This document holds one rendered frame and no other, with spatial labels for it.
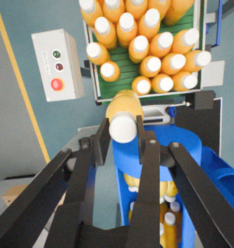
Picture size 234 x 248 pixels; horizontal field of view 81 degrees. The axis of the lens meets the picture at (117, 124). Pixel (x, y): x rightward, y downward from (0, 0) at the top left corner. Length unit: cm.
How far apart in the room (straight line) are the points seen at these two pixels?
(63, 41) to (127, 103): 33
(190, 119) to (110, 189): 133
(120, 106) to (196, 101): 42
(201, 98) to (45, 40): 55
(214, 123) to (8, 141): 242
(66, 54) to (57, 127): 141
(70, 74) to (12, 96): 161
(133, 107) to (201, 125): 144
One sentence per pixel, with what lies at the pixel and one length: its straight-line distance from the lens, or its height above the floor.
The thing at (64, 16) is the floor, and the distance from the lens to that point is 177.
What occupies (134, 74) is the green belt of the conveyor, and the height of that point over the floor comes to 90.
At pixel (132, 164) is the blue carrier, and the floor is 121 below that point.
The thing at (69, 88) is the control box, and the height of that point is 110.
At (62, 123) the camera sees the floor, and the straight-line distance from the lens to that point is 179.
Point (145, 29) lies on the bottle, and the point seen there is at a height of 106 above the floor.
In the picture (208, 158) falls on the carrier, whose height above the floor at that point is 16.
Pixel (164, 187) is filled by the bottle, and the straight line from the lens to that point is 49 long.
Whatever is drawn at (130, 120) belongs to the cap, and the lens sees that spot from 18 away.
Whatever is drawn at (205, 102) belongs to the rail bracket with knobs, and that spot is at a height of 100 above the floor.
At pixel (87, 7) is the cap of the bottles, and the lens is 50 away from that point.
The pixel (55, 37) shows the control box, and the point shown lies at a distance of 51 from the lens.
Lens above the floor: 154
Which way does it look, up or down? 73 degrees down
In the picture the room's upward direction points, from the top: 165 degrees counter-clockwise
